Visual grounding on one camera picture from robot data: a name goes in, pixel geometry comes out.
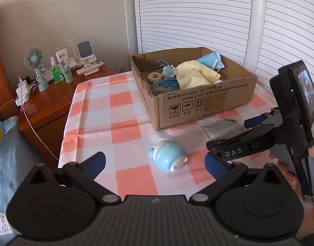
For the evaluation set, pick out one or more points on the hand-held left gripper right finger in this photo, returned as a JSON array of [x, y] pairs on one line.
[[215, 167]]

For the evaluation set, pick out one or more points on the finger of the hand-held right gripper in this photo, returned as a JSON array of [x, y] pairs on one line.
[[249, 139], [255, 121]]

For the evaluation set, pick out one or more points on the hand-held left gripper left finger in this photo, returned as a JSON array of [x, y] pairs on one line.
[[95, 164]]

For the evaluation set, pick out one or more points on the grey cloth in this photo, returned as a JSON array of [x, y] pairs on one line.
[[218, 130]]

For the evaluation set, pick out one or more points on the blue round plush toy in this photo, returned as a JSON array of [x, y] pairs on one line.
[[167, 156]]

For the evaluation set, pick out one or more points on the brown cardboard box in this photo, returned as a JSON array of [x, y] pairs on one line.
[[198, 107]]

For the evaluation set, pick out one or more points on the blue face mask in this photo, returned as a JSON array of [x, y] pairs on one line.
[[210, 59]]

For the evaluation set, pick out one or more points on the yellow cleaning cloth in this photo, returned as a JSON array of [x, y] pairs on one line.
[[192, 73]]

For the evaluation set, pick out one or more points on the blue brocade sachet pouch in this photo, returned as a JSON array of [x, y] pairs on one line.
[[169, 71]]

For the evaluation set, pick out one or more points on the person's right hand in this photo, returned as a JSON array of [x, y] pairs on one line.
[[287, 176]]

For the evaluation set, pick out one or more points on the pink checkered tablecloth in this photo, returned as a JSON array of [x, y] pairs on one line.
[[126, 112]]

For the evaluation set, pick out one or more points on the wooden nightstand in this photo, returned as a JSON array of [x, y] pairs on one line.
[[54, 100]]

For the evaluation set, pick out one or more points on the blue bed sheet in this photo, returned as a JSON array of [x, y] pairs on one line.
[[11, 171]]

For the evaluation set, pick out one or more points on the green cosmetic tube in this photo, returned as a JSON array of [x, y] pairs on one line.
[[68, 75]]

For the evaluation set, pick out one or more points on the green label sanitizer bottle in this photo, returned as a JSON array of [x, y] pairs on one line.
[[57, 75]]

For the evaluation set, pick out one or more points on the white power strip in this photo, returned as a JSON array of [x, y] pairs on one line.
[[22, 100]]

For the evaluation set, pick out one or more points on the white curved pole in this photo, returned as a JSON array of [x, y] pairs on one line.
[[258, 10]]

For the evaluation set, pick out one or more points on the white charger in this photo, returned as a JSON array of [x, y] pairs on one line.
[[22, 87]]

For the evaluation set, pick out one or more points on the black power adapter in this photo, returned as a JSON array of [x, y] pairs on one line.
[[24, 79]]

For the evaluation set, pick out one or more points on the white cosmetic tube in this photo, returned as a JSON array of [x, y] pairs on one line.
[[61, 55]]

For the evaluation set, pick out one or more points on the white device on stand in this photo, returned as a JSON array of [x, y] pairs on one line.
[[84, 50]]

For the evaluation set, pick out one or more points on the white slim stick device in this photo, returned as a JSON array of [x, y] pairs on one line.
[[72, 50]]

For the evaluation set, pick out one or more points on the green desk fan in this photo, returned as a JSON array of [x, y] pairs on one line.
[[34, 59]]

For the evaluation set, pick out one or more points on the white louvred closet door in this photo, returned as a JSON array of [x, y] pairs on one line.
[[192, 12]]

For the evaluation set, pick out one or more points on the white wall socket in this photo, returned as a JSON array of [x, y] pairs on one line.
[[121, 69]]

